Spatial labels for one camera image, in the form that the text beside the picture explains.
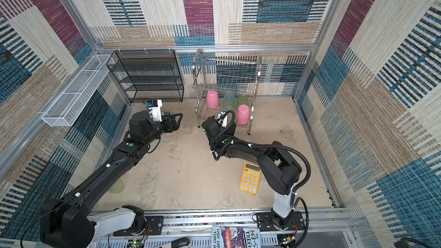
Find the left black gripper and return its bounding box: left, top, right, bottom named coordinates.
left=143, top=113, right=182, bottom=147

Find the pink cup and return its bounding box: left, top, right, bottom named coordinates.
left=237, top=104, right=250, bottom=125
left=206, top=90, right=219, bottom=109

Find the teal translucent cup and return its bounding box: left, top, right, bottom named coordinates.
left=223, top=92, right=236, bottom=109

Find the green translucent cup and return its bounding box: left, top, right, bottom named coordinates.
left=236, top=94, right=249, bottom=108
left=223, top=105, right=235, bottom=126

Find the silver wire dish rack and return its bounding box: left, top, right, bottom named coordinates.
left=191, top=49, right=263, bottom=135

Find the green translucent cup front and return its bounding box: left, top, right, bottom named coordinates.
left=223, top=105, right=235, bottom=126

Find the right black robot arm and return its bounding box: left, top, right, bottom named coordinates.
left=201, top=111, right=311, bottom=230

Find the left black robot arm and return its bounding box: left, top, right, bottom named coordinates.
left=36, top=111, right=183, bottom=248

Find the black mesh shelf rack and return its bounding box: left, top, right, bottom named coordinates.
left=106, top=49, right=184, bottom=103

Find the yellow calculator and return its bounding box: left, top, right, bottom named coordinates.
left=239, top=163, right=261, bottom=195

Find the purple treehouse book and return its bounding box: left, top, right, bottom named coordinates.
left=211, top=226, right=261, bottom=248

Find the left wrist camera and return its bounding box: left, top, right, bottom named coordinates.
left=145, top=99, right=163, bottom=122

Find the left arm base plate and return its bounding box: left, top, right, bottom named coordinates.
left=112, top=216, right=164, bottom=237

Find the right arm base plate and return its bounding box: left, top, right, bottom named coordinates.
left=252, top=211, right=307, bottom=231

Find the white wire wall basket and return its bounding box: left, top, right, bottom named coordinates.
left=41, top=55, right=110, bottom=127

